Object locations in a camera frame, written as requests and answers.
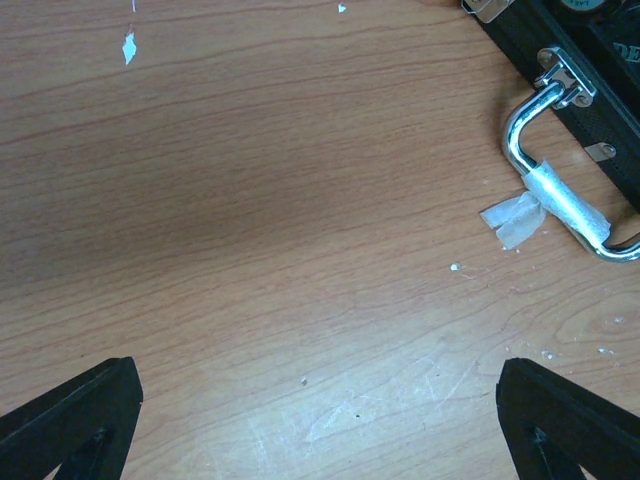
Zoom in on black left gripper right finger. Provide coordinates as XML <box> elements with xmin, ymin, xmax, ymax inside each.
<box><xmin>496</xmin><ymin>358</ymin><xmax>639</xmax><ymax>479</ymax></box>

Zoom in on black poker set case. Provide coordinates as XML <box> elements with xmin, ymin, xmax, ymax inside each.
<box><xmin>461</xmin><ymin>1</ymin><xmax>639</xmax><ymax>263</ymax></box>

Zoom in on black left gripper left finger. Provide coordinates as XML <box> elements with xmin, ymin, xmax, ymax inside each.
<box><xmin>1</xmin><ymin>357</ymin><xmax>143</xmax><ymax>479</ymax></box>

